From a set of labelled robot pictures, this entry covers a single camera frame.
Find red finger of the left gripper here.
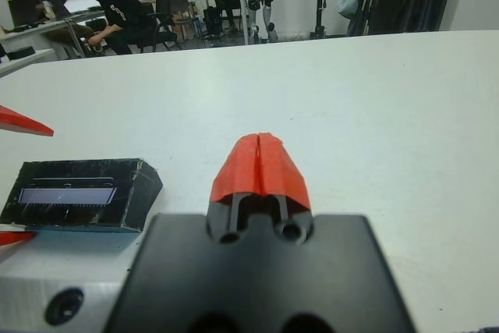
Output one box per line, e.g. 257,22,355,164
0,231,37,250
0,105,55,137

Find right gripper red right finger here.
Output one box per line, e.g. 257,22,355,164
258,132,315,244

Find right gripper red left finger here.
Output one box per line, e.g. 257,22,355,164
206,133,261,243

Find black box lid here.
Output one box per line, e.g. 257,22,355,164
0,158,165,233

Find short white desk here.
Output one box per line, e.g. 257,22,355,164
0,9,108,62

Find black laptop on desk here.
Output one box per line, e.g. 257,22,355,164
7,0,41,30

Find person in black shirt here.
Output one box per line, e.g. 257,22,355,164
69,0,157,56

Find black bag under desk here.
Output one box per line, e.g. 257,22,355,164
203,6,224,37

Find black chair under desk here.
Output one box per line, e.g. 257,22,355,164
214,0,243,36

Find black office armchair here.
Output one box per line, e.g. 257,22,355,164
138,0,183,54

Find grey plastic bag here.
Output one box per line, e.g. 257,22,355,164
336,0,359,20

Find folded metal cart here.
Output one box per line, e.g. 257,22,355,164
345,0,382,37

